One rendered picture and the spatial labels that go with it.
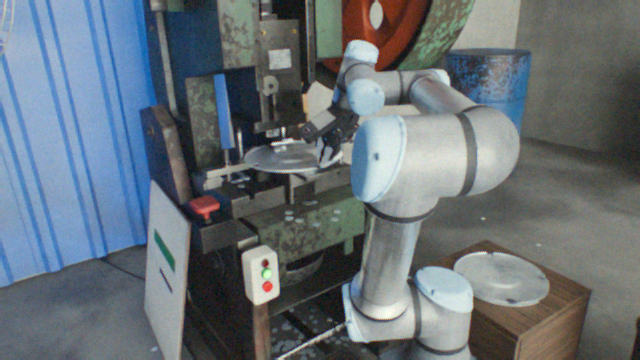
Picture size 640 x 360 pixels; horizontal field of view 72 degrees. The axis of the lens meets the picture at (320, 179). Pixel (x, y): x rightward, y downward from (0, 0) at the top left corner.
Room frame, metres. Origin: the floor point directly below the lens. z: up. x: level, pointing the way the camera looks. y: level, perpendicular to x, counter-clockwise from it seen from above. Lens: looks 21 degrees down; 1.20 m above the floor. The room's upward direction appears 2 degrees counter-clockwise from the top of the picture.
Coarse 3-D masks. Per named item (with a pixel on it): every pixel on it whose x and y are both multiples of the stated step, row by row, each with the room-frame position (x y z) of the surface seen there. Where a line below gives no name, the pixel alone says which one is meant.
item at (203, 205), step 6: (198, 198) 1.01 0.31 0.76; (204, 198) 1.01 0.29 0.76; (210, 198) 1.01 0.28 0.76; (192, 204) 0.98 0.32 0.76; (198, 204) 0.98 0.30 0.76; (204, 204) 0.98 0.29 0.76; (210, 204) 0.98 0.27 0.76; (216, 204) 0.98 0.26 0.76; (198, 210) 0.96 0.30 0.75; (204, 210) 0.96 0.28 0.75; (210, 210) 0.97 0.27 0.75; (204, 216) 0.99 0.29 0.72
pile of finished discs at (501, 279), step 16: (464, 256) 1.34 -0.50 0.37; (480, 256) 1.35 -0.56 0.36; (496, 256) 1.35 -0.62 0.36; (512, 256) 1.34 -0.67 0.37; (464, 272) 1.25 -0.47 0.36; (480, 272) 1.24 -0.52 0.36; (496, 272) 1.24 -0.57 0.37; (512, 272) 1.24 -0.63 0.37; (528, 272) 1.24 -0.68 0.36; (480, 288) 1.16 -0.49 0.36; (496, 288) 1.16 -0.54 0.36; (512, 288) 1.16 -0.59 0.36; (528, 288) 1.15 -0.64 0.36; (544, 288) 1.15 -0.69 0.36; (496, 304) 1.09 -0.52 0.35; (512, 304) 1.09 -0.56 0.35; (528, 304) 1.08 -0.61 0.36
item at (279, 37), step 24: (264, 24) 1.28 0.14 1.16; (288, 24) 1.33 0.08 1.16; (264, 48) 1.28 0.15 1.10; (288, 48) 1.32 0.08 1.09; (264, 72) 1.27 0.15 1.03; (288, 72) 1.32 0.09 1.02; (240, 96) 1.36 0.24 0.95; (264, 96) 1.27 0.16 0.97; (288, 96) 1.28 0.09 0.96; (264, 120) 1.27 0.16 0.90
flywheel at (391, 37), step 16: (352, 0) 1.61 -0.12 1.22; (368, 0) 1.54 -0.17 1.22; (384, 0) 1.48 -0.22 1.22; (400, 0) 1.43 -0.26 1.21; (416, 0) 1.33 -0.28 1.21; (352, 16) 1.61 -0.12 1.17; (368, 16) 1.58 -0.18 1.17; (384, 16) 1.48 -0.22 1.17; (400, 16) 1.42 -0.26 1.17; (416, 16) 1.33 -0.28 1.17; (352, 32) 1.61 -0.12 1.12; (368, 32) 1.54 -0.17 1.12; (384, 32) 1.48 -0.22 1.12; (400, 32) 1.37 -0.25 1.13; (416, 32) 1.33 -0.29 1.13; (384, 48) 1.43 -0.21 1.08; (400, 48) 1.37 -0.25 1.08; (336, 64) 1.62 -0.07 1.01; (384, 64) 1.43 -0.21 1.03; (400, 64) 1.44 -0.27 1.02
